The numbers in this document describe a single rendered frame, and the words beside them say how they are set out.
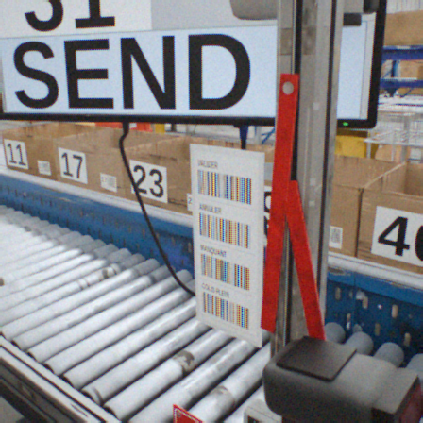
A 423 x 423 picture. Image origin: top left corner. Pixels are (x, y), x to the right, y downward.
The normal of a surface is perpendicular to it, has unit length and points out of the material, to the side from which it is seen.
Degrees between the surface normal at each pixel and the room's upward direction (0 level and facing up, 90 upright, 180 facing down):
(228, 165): 90
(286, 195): 90
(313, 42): 90
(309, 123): 90
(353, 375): 8
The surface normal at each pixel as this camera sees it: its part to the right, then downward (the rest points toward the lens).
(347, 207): -0.63, 0.28
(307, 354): -0.13, -0.96
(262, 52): -0.33, 0.26
